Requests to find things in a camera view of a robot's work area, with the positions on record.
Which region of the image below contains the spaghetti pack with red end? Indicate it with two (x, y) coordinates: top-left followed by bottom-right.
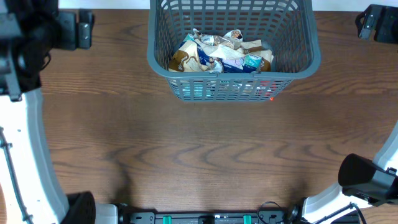
(239, 81), (277, 101)

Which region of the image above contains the cream cookie snack bag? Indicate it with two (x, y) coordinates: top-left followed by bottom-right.
(223, 45), (274, 73)

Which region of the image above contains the blue Kleenex tissue pack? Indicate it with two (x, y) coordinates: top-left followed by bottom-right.
(169, 30), (274, 73)

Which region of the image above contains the teal flushable wipes pack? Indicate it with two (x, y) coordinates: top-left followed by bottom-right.
(180, 81), (216, 100)

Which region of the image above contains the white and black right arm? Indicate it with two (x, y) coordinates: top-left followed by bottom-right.
(284, 4), (397, 224)

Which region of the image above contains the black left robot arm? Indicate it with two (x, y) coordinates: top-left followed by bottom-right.
(1, 0), (119, 223)

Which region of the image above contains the grey plastic mesh basket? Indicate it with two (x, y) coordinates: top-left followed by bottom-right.
(147, 0), (321, 102)

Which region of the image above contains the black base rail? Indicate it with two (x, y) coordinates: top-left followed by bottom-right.
(119, 210), (287, 224)

